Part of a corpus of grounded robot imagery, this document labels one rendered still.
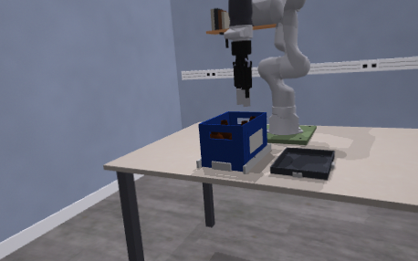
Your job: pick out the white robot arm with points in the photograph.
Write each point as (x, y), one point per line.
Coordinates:
(294, 64)

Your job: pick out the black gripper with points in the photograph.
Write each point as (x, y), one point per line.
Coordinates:
(242, 67)

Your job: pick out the blue plastic crate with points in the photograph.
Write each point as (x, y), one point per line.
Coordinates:
(247, 140)

